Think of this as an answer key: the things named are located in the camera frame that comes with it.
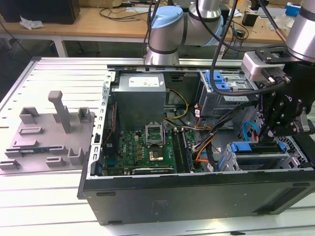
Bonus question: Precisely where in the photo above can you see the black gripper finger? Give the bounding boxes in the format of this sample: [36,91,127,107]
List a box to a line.
[265,118,309,145]
[257,92,273,144]

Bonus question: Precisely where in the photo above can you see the blue data wire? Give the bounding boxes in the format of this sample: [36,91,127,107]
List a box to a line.
[242,121,259,141]

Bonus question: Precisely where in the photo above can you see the hard disk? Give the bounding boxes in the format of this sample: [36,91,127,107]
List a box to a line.
[219,141,286,173]

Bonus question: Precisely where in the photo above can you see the metal disk bay cage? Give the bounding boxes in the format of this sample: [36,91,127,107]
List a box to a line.
[218,141,308,173]

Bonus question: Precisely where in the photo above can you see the metal optical drive cage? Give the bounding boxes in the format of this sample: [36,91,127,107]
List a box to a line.
[198,71,263,118]

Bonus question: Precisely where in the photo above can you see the blue drive bay latch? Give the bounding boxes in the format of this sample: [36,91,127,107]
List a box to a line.
[205,70,231,93]

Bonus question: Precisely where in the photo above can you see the flat grey box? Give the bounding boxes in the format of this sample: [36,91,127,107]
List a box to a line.
[257,6,287,18]

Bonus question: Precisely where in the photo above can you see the blue and white box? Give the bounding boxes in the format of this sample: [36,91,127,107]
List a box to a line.
[285,2,302,16]

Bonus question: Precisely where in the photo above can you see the small black box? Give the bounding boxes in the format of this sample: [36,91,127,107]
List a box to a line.
[242,12,259,27]

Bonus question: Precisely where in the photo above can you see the installed RAM stick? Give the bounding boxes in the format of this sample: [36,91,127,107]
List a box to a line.
[181,129,193,172]

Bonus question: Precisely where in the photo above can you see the metal socket cover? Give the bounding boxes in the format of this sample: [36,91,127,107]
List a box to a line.
[145,121,165,148]

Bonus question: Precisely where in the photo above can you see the CPU socket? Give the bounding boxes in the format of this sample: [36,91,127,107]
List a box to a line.
[147,146,165,162]

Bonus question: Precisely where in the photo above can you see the grey power supply unit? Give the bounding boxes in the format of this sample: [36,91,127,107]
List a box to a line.
[111,73,166,128]

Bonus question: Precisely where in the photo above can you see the black graphics card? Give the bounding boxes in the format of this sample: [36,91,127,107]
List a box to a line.
[131,167,174,176]

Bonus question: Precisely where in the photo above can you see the black PC case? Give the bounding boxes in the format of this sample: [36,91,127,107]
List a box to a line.
[77,64,315,226]

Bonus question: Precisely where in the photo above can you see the green motherboard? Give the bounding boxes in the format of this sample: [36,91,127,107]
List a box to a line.
[118,129,205,173]

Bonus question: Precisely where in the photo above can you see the black rear case fan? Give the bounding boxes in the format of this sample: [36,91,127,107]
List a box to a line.
[102,102,120,160]

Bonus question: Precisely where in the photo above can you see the wooden workbench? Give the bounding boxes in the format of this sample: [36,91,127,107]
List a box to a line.
[0,4,315,59]

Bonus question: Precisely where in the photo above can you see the grey parts rack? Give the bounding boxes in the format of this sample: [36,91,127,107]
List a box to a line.
[0,90,96,173]

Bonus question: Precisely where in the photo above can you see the RAM stick with label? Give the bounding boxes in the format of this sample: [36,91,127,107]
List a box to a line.
[6,147,62,155]

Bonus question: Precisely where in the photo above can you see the large black box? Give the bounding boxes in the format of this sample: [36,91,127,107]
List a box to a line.
[0,0,81,25]

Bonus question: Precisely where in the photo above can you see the clear plastic bag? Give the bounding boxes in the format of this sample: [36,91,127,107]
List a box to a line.
[19,16,45,30]

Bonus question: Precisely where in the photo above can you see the black wire bundle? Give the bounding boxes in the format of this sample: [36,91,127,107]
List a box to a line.
[208,102,262,138]

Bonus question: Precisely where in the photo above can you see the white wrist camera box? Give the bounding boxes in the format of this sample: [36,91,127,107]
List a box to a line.
[241,45,292,86]

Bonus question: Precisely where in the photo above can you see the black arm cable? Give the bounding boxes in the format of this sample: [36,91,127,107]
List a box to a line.
[210,0,288,95]

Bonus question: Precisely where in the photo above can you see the orange and yellow wires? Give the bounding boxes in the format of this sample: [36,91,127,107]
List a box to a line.
[194,125,214,164]

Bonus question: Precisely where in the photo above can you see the copper tipped arm cable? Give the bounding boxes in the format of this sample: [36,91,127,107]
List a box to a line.
[258,0,288,42]

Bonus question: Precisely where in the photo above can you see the yellow and black wire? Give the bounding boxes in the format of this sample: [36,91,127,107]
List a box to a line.
[164,88,189,121]

